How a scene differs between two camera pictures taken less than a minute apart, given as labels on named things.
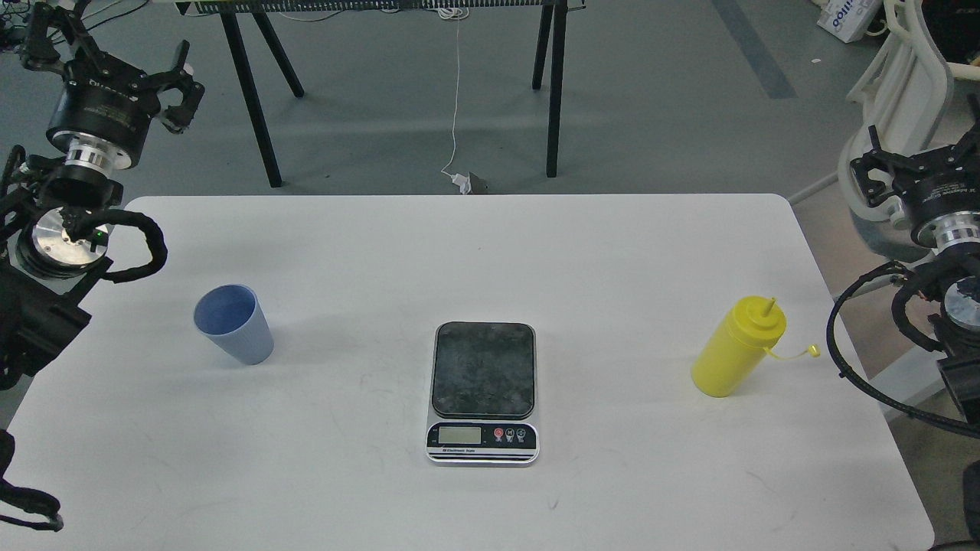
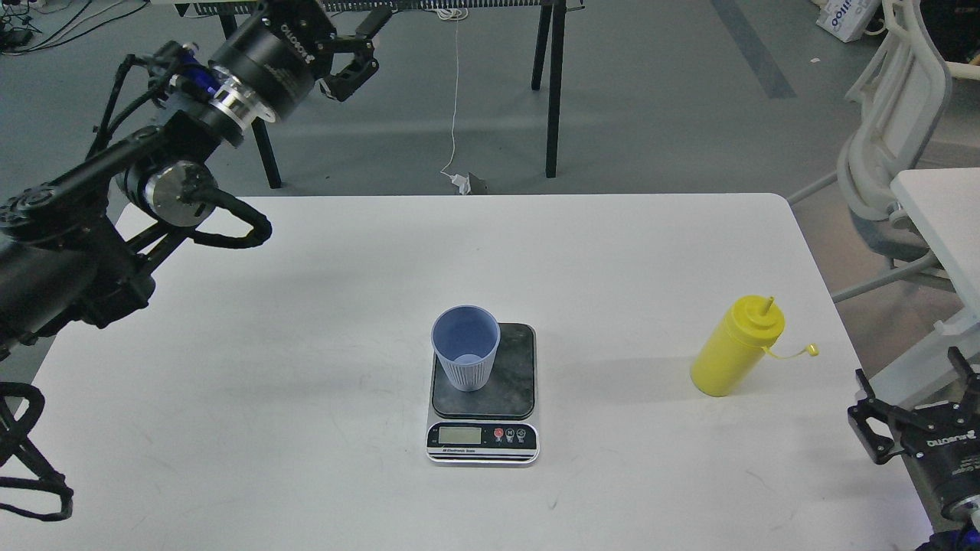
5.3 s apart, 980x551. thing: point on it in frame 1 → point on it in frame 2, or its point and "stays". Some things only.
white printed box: (847, 20) stays
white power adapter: (463, 182) stays
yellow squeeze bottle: (738, 343) stays
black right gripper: (940, 192) → (943, 438)
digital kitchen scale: (484, 395) stays
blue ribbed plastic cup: (232, 315) → (466, 339)
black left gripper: (101, 112) → (276, 57)
